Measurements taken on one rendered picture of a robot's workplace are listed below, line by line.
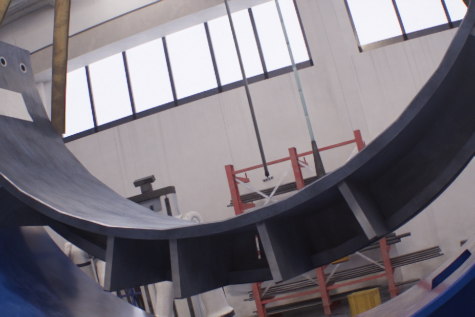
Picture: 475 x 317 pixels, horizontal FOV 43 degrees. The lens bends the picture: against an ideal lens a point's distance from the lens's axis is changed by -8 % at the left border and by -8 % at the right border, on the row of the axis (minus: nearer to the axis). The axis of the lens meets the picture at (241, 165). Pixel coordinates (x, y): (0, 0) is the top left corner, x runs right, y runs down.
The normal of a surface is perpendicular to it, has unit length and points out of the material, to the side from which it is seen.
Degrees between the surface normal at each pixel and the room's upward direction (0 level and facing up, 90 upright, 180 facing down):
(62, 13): 98
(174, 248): 90
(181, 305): 90
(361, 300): 90
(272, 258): 90
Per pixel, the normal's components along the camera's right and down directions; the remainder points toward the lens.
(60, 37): -0.46, 0.11
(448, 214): -0.30, -0.07
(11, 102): 0.84, -0.49
